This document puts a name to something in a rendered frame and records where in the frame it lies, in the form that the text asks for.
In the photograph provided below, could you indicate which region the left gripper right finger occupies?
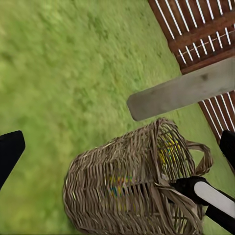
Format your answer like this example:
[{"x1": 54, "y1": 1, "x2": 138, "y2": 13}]
[{"x1": 219, "y1": 130, "x2": 235, "y2": 170}]

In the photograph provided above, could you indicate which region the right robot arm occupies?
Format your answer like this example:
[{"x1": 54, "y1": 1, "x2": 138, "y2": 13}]
[{"x1": 140, "y1": 174, "x2": 235, "y2": 235}]

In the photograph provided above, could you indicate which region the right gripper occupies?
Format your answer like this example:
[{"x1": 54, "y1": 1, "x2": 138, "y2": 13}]
[{"x1": 140, "y1": 183, "x2": 148, "y2": 196}]

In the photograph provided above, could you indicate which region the wicker basket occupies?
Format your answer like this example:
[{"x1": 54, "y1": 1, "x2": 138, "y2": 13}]
[{"x1": 63, "y1": 117, "x2": 213, "y2": 235}]

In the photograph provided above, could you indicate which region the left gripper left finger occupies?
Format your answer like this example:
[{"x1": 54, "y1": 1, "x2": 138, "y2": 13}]
[{"x1": 0, "y1": 130, "x2": 25, "y2": 189}]

